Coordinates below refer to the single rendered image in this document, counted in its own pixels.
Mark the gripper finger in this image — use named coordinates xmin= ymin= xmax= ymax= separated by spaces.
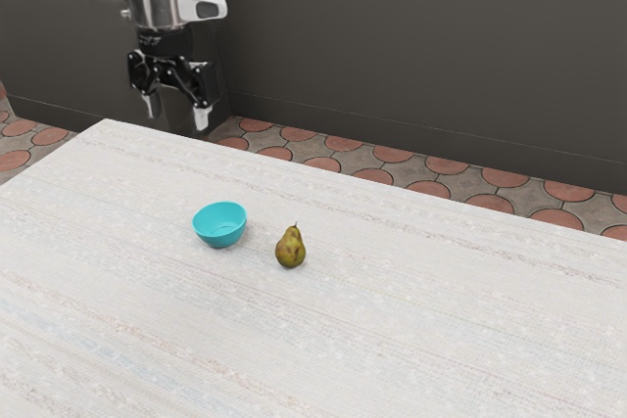
xmin=138 ymin=68 xmax=162 ymax=120
xmin=171 ymin=56 xmax=216 ymax=132

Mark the teal bowl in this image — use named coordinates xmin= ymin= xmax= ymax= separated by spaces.
xmin=191 ymin=201 xmax=248 ymax=250

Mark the green brown pear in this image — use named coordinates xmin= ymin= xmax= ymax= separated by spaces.
xmin=274 ymin=221 xmax=308 ymax=270

